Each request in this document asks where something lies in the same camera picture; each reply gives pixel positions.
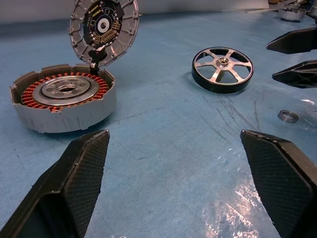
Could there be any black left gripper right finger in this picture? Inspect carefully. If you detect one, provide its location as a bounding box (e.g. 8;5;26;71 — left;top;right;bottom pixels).
240;129;317;238

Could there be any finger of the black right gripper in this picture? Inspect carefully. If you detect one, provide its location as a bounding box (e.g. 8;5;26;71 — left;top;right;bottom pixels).
265;26;317;55
272;59;317;89

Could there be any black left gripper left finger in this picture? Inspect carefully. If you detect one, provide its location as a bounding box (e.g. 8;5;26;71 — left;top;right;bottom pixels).
0;129;110;238

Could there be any small silver bearing ring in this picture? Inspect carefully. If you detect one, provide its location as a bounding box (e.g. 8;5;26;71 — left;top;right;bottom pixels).
277;109;299;124

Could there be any black rotor with silver spokes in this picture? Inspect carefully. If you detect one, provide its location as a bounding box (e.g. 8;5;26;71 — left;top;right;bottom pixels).
191;47;255;94

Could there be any metal part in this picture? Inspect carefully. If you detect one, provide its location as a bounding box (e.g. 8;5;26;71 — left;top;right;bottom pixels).
278;6;306;24

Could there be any grey motor stator housing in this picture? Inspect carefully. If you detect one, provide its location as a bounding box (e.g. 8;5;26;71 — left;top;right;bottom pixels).
9;63;117;134

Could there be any silver motor cover with circuitboard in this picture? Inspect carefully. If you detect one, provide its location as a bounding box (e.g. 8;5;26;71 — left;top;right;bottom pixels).
67;0;140;74

